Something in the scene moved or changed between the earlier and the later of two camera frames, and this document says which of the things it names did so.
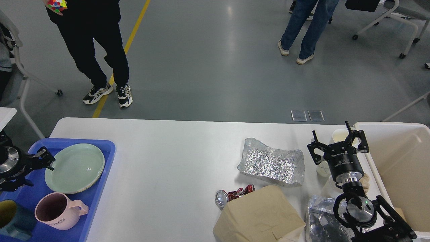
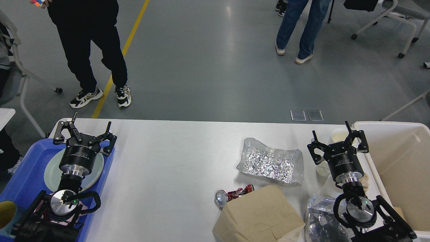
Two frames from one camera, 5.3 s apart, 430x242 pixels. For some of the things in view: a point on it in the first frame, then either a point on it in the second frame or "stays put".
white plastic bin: x=400 y=153 stays put
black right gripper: x=341 y=157 stays put
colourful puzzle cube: x=57 y=5 → x=38 y=3
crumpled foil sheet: x=321 y=223 stays put
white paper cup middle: x=323 y=169 stays put
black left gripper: x=14 y=164 → x=78 y=158
